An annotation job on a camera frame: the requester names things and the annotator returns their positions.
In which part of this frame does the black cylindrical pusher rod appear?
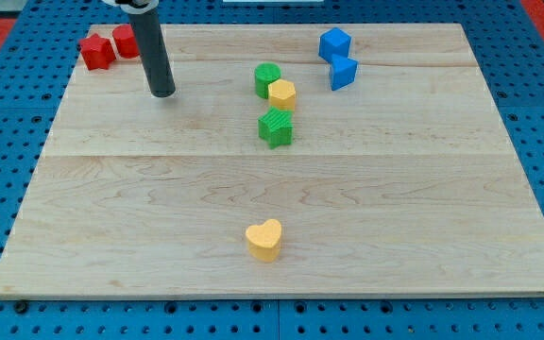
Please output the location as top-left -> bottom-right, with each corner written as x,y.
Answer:
122,0 -> 176,97

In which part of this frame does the blue triangle block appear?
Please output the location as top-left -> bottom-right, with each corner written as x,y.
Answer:
330,54 -> 358,91

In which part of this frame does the white arm mount ring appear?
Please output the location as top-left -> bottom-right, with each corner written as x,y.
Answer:
102,0 -> 160,9

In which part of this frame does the red cylinder block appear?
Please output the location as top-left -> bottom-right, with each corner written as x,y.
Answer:
112,24 -> 140,59

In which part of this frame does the red star block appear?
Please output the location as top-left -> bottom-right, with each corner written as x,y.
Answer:
79,33 -> 116,70

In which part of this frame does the green circle block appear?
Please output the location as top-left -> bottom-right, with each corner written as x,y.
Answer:
254,62 -> 281,99

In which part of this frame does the yellow hexagon block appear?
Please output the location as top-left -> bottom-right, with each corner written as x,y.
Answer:
268,79 -> 297,111

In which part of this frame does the green star block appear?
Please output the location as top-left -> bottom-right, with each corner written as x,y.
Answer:
258,107 -> 293,149

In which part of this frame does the light wooden board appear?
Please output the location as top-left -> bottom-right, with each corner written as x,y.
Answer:
0,24 -> 544,300

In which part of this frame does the yellow heart block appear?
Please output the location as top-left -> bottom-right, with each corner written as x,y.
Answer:
245,219 -> 282,263

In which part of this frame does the blue cube block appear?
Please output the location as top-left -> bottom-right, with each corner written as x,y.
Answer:
318,27 -> 351,62

